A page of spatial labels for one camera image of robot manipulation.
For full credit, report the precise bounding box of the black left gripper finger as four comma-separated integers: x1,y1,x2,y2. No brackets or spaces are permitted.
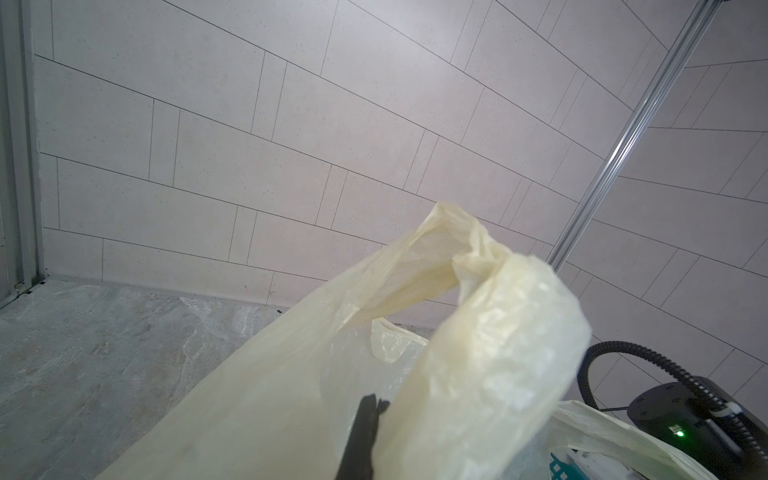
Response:
335,394,390,480

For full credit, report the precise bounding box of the yellow plastic bag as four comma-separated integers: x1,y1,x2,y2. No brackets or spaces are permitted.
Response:
103,203,709,479

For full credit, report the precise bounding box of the teal plastic basket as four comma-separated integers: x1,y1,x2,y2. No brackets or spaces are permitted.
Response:
549,454,579,480

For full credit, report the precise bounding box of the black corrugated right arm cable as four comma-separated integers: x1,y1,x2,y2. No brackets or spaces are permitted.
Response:
577,340,768,463

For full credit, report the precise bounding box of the left aluminium corner post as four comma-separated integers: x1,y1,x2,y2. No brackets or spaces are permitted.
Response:
1,1,46,306

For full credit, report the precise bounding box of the aluminium corner post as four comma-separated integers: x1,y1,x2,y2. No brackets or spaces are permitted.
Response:
1,1,46,306
546,0,723,272

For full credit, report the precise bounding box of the right aluminium corner post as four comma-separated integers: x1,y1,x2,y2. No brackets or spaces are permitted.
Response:
546,0,723,272

